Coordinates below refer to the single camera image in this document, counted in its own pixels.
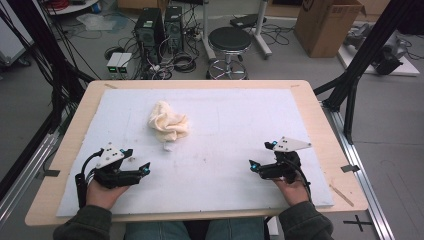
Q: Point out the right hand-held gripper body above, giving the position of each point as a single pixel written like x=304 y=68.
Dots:
x=281 y=168

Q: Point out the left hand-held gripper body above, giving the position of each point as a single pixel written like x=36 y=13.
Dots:
x=111 y=176

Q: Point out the cream printed towel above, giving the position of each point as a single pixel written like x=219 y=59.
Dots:
x=168 y=121

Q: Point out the person's left hand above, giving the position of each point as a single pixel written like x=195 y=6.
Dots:
x=101 y=196

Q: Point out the person's right hand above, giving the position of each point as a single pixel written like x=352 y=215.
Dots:
x=293 y=193

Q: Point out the white foam mat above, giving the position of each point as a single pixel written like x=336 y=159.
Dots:
x=216 y=166

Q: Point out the black tape piece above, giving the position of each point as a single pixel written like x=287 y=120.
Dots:
x=51 y=173
x=350 y=168

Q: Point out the person's left leg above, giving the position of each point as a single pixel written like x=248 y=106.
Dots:
x=156 y=231

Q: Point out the person's leg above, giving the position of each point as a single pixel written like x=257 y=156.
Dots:
x=156 y=231
x=235 y=230

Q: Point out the thin wooden stick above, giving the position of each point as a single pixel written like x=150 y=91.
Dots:
x=341 y=195

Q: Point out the person's right leg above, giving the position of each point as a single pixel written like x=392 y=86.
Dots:
x=235 y=230

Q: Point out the white power supply box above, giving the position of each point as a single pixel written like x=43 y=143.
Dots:
x=125 y=63
x=113 y=63

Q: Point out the black tape cross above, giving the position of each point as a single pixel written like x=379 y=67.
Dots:
x=357 y=223

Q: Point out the white metal table leg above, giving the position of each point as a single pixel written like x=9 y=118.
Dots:
x=261 y=33
x=208 y=33

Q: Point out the black round stool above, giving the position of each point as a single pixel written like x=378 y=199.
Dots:
x=230 y=38

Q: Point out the large black computer tower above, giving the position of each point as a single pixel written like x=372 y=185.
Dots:
x=149 y=33

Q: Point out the black flat device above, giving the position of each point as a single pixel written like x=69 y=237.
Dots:
x=246 y=20

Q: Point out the brown cardboard box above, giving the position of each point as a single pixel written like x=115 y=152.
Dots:
x=325 y=28

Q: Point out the slim black computer tower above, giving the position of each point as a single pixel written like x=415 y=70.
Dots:
x=173 y=28

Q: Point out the clear plastic sheet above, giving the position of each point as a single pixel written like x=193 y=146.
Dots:
x=96 y=21

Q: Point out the grey machine part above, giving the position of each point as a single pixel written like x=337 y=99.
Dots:
x=390 y=56

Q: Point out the white round table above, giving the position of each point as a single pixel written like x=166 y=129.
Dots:
x=71 y=8

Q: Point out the white board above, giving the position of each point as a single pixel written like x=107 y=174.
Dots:
x=408 y=68

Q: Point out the aluminium rail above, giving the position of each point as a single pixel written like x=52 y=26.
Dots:
x=363 y=173
x=23 y=176

